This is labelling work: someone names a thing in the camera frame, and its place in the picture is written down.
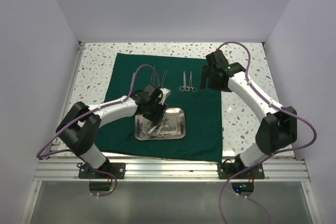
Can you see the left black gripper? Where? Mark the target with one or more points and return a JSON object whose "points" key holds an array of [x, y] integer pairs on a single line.
{"points": [[158, 117]]}

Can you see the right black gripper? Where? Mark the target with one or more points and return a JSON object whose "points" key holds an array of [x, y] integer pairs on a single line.
{"points": [[207, 72]]}

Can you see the steel surgical scissors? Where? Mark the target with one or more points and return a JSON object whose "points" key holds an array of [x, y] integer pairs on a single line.
{"points": [[190, 86]]}

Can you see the green surgical cloth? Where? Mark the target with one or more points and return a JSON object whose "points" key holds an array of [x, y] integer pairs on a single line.
{"points": [[203, 111]]}

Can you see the steel hemostat clamp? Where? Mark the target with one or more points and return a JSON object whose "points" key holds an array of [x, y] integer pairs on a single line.
{"points": [[184, 87]]}

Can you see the steel instrument tray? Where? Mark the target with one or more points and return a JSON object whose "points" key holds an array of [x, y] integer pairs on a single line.
{"points": [[173, 122]]}

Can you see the steel forceps tweezers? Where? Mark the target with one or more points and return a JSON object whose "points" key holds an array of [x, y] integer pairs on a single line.
{"points": [[152, 80]]}

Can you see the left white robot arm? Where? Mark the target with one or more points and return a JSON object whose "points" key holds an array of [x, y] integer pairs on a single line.
{"points": [[79, 128]]}

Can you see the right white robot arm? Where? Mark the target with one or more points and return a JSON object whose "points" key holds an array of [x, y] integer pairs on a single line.
{"points": [[277, 129]]}

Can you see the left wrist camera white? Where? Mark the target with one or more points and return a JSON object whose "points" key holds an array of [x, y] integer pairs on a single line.
{"points": [[165, 94]]}

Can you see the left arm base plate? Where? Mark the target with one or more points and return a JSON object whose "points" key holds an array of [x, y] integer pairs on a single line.
{"points": [[105, 171]]}

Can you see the aluminium left rail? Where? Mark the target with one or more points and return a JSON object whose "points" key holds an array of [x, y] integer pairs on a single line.
{"points": [[75, 69]]}

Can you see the aluminium rail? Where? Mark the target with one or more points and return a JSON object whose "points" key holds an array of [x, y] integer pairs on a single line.
{"points": [[75, 69], [140, 169]]}

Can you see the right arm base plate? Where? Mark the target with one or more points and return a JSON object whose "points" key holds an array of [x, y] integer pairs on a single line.
{"points": [[226, 170]]}

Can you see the aluminium front rail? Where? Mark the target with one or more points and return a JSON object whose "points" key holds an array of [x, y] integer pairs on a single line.
{"points": [[140, 169]]}

